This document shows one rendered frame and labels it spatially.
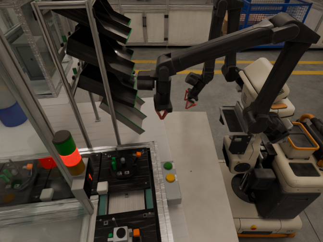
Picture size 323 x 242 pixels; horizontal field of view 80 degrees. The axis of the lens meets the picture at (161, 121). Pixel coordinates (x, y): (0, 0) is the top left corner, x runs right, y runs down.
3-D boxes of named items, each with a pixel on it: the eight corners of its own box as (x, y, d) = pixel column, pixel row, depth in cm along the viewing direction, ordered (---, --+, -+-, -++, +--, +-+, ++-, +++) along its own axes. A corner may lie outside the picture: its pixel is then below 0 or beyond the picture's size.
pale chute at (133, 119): (142, 119, 121) (147, 116, 119) (140, 135, 112) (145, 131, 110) (105, 92, 109) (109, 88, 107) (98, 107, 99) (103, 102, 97)
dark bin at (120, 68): (133, 66, 97) (139, 54, 93) (130, 80, 88) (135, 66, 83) (77, 42, 90) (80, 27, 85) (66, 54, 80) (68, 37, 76)
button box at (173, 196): (173, 166, 106) (173, 159, 102) (181, 204, 90) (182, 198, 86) (160, 168, 105) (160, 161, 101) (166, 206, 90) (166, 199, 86)
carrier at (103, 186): (146, 149, 109) (145, 133, 100) (150, 188, 91) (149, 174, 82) (102, 154, 106) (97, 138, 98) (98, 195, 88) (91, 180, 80)
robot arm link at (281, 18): (335, 25, 53) (316, 14, 60) (286, 20, 52) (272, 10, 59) (263, 134, 84) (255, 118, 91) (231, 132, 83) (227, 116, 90)
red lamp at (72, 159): (82, 152, 61) (78, 142, 58) (79, 165, 58) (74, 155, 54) (66, 154, 61) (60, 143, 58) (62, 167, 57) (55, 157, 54)
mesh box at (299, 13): (273, 39, 508) (290, -6, 443) (291, 52, 444) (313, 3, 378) (226, 39, 506) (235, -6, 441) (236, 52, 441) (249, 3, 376)
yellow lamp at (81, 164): (86, 162, 65) (82, 152, 61) (84, 175, 61) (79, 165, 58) (70, 163, 64) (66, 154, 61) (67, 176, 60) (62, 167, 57)
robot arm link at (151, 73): (169, 67, 64) (169, 56, 70) (134, 66, 64) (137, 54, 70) (167, 97, 72) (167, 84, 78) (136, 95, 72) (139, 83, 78)
